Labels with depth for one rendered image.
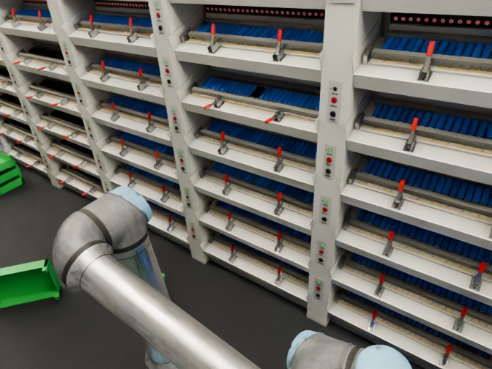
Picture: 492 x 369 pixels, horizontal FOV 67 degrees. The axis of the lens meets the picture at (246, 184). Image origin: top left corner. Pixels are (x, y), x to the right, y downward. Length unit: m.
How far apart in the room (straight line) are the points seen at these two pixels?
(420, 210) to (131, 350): 1.27
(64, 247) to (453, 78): 0.98
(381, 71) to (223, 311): 1.24
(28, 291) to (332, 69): 1.76
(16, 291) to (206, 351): 1.60
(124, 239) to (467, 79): 0.91
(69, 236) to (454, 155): 0.97
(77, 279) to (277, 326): 1.10
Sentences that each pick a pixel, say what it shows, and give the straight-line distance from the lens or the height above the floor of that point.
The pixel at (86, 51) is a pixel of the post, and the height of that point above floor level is 1.01.
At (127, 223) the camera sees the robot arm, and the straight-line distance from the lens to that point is 0.92.
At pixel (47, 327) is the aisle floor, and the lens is 2.02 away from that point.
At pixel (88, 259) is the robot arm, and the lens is 0.83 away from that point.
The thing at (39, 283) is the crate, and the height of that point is 0.06.
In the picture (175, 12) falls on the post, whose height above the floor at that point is 1.22.
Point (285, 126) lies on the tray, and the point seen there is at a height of 0.90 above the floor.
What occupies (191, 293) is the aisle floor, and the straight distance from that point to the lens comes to 1.91.
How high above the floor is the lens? 1.41
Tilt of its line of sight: 32 degrees down
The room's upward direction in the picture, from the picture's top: 3 degrees counter-clockwise
